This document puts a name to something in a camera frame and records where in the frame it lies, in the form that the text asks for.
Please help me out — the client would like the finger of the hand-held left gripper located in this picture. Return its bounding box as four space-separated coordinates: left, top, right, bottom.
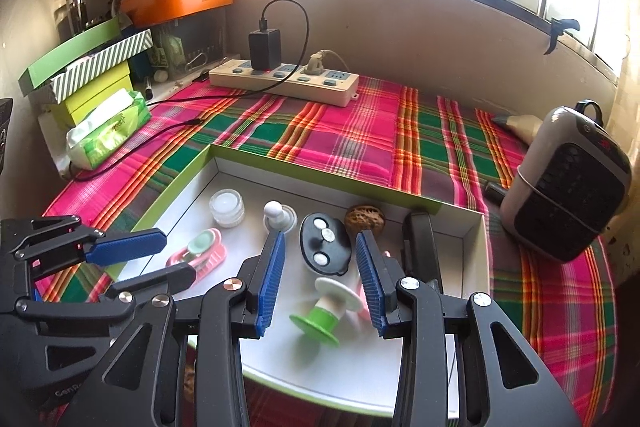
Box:
15 264 197 323
10 214 167 275

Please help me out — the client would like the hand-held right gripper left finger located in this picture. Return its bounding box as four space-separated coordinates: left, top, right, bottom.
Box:
60 229 287 427

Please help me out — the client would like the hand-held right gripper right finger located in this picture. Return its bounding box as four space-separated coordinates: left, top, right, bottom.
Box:
355 229 583 427

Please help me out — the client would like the green and white spool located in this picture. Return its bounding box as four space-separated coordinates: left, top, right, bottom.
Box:
289 276 365 349

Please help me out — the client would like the black round three-button device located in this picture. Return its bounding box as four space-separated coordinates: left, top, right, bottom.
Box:
299 212 353 278

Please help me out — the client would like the white knob-shaped plug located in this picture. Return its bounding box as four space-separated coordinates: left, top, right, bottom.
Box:
263 201 299 235

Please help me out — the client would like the green and white cardboard box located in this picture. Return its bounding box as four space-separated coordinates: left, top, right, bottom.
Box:
115 143 493 420

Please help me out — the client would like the small white jar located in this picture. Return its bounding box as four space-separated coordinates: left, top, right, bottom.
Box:
209 188 246 228

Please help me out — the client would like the green tissue pack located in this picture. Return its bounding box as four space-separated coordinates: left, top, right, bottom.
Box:
66 89 152 171

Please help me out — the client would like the plaid blanket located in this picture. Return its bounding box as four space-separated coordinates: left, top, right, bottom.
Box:
42 74 618 427

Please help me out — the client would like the yellow-green box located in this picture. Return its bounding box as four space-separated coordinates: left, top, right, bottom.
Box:
62 62 135 128

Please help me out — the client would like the beige power strip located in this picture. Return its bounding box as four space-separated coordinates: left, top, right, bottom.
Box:
208 59 361 108

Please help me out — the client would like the green box lid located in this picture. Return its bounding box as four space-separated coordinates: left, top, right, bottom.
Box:
19 18 123 98

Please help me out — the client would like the grey fan heater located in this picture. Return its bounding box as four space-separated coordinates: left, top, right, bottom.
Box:
500 101 632 264

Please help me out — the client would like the white power plug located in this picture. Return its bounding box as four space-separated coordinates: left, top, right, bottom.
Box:
306 49 346 75

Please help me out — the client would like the black charger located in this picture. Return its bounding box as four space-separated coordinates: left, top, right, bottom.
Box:
248 29 282 72

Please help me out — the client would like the black window latch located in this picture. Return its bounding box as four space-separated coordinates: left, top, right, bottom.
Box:
544 18 581 55

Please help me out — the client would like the black charger cable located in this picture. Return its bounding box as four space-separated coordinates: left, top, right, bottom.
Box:
70 0 311 180

